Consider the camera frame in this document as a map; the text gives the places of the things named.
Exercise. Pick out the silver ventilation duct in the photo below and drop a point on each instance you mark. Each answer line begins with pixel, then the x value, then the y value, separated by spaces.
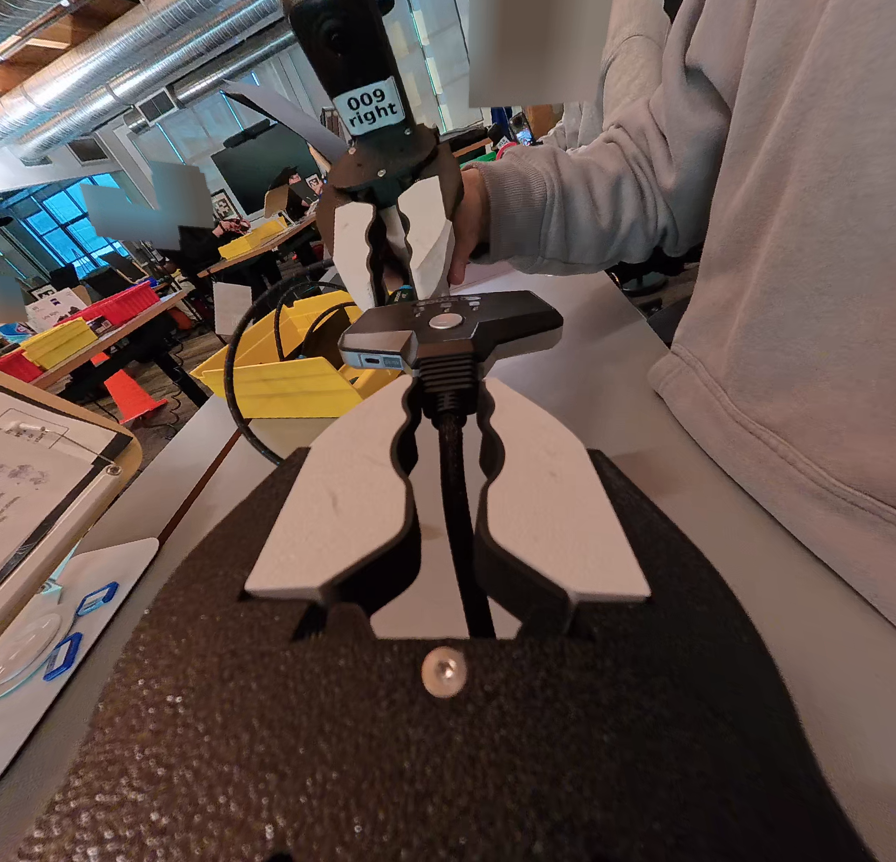
pixel 140 43

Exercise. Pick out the person's right forearm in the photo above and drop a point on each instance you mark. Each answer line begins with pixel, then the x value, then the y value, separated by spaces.
pixel 595 183

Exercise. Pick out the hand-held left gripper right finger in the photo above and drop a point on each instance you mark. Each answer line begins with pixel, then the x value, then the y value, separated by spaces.
pixel 553 526

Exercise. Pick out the red plastic bin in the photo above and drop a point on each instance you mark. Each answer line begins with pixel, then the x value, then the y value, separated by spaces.
pixel 112 306

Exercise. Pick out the yellow plastic bin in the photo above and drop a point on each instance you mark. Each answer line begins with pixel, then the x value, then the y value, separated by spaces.
pixel 294 386

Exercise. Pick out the blue memory card case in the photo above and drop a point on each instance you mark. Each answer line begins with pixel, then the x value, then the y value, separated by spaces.
pixel 96 598
pixel 63 655

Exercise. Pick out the person's grey hoodie torso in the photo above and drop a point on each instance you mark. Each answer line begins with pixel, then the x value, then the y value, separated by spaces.
pixel 805 316

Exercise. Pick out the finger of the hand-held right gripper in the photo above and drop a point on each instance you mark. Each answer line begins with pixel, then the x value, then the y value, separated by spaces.
pixel 430 239
pixel 353 246

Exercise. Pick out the framed instruction sheet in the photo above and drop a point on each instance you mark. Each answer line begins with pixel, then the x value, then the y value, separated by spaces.
pixel 42 470

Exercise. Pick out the stack of yellow bins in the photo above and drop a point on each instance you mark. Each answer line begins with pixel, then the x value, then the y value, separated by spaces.
pixel 59 341

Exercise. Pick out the black usb hub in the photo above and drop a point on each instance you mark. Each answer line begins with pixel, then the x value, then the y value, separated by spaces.
pixel 504 316

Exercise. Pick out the white laminated sheet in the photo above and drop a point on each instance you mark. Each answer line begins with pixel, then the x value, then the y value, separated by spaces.
pixel 119 561

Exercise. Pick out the black wall screen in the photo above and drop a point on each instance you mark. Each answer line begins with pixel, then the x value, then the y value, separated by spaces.
pixel 266 169

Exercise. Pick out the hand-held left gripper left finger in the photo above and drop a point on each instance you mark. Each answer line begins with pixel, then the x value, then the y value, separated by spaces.
pixel 336 512

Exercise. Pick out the person's right hand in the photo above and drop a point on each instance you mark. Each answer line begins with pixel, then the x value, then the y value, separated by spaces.
pixel 472 218

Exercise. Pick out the clear round disc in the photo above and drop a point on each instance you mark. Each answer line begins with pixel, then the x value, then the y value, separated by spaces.
pixel 28 645

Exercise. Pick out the wooden board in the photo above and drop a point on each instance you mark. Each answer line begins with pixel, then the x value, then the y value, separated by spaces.
pixel 122 470

